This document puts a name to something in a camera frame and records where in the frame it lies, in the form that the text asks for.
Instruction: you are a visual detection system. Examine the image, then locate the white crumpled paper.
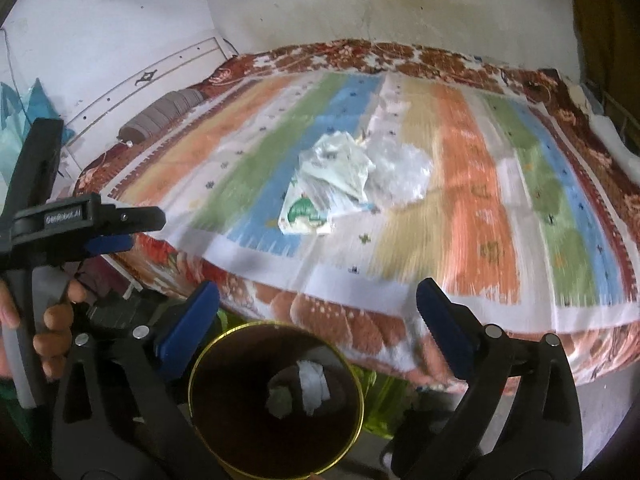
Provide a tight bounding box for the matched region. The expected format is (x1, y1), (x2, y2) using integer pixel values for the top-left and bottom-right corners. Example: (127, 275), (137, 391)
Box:
(298, 359), (332, 417)

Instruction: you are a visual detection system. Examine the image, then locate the grey green crumpled wrapper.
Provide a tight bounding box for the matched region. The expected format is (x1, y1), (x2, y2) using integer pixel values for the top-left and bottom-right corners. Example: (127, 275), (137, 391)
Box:
(266, 371), (302, 419)

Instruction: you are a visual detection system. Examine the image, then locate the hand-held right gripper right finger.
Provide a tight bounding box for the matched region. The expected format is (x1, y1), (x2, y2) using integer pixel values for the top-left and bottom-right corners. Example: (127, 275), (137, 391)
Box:
(385, 276), (586, 480)

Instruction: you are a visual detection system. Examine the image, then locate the dark bin with gold rim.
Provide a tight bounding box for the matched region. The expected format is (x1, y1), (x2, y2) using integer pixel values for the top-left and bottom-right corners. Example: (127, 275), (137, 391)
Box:
(188, 323), (364, 477)

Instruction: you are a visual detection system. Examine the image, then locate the grey bolster pillow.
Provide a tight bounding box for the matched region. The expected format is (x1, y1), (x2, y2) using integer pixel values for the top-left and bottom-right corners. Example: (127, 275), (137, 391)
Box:
(118, 89), (206, 149)

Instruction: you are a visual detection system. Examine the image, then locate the white green printed plastic bag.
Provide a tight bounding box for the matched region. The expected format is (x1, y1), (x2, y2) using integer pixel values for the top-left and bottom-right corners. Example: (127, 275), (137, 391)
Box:
(277, 130), (378, 237)

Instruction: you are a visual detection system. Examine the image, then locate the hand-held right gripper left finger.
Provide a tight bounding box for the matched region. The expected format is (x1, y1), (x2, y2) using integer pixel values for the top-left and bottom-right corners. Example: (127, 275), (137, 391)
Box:
(52, 281), (232, 480)

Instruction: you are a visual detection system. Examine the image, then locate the white cloth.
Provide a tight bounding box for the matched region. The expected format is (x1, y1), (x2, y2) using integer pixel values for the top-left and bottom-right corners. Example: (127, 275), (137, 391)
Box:
(565, 77), (640, 183)

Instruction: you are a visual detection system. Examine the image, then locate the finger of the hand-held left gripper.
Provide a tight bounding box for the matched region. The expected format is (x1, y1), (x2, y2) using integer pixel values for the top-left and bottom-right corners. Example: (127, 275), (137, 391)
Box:
(84, 204), (167, 257)

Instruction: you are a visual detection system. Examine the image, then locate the teal cloth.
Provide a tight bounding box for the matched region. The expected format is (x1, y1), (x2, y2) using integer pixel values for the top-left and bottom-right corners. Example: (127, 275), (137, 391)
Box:
(0, 78), (76, 171)

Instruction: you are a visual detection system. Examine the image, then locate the white headboard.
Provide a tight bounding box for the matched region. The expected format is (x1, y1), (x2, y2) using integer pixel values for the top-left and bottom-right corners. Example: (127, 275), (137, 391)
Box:
(60, 35), (239, 181)

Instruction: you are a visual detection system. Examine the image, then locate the striped colourful bed blanket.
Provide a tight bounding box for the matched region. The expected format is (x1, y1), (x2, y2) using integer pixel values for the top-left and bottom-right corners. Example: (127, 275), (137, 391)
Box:
(72, 37), (640, 392)

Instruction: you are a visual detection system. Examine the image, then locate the clear plastic bag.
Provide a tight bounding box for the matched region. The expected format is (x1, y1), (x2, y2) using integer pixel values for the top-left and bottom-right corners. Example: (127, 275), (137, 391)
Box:
(360, 132), (434, 212)

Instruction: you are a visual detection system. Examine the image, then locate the person's left hand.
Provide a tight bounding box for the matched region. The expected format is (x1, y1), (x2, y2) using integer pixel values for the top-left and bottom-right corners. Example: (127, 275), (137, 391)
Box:
(0, 279), (89, 380)

